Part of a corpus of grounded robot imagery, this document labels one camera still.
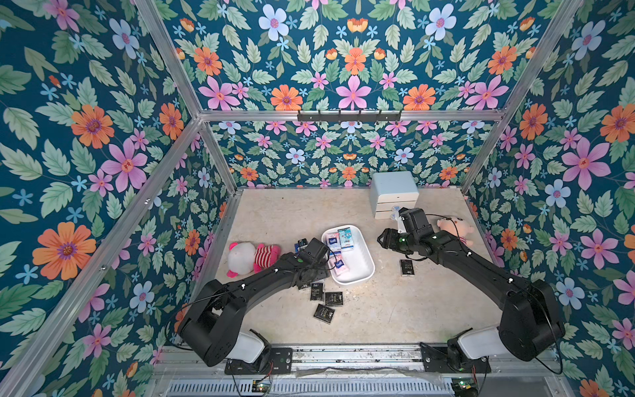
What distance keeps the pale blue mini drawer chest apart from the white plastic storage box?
14cm

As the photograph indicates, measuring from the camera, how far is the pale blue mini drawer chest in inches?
39.3

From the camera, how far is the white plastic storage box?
879 mm
